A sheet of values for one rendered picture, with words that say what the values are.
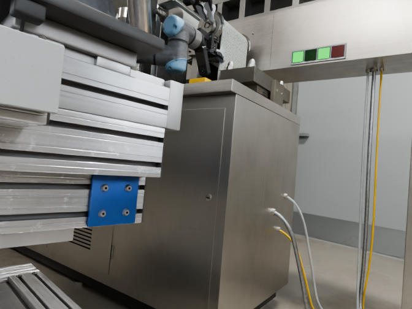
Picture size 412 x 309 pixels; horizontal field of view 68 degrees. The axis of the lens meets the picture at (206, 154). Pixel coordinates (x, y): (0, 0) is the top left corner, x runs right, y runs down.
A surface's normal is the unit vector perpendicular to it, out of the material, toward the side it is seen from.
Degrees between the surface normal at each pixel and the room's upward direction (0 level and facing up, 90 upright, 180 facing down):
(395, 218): 90
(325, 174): 90
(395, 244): 90
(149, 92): 90
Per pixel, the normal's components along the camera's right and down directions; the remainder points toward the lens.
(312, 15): -0.58, -0.08
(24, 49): 0.71, 0.04
